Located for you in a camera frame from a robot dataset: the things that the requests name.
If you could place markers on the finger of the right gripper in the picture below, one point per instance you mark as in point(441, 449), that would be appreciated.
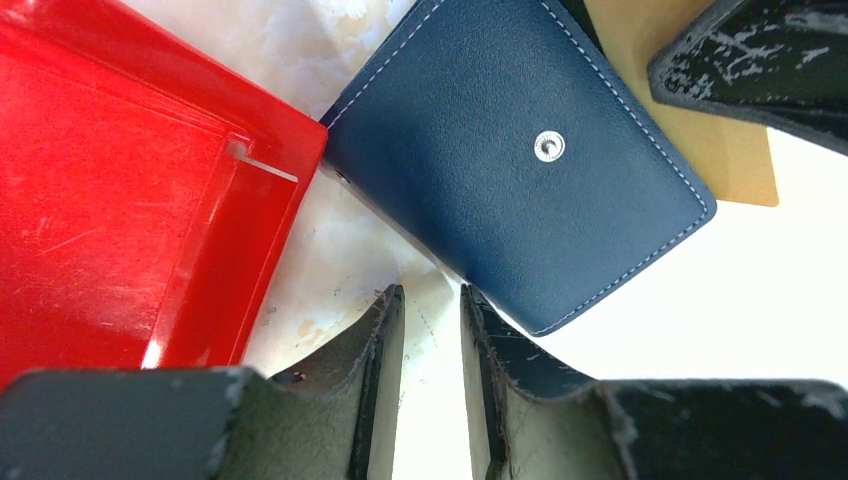
point(781, 64)

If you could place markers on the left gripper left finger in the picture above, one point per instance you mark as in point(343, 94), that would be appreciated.
point(332, 415)

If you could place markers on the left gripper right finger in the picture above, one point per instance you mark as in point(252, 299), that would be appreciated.
point(531, 416)

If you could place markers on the gold credit card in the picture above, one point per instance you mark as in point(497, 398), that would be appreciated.
point(732, 157)

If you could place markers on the navy leather card holder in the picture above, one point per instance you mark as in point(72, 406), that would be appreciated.
point(498, 136)

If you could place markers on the red plastic bin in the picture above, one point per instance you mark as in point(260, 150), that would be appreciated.
point(147, 193)

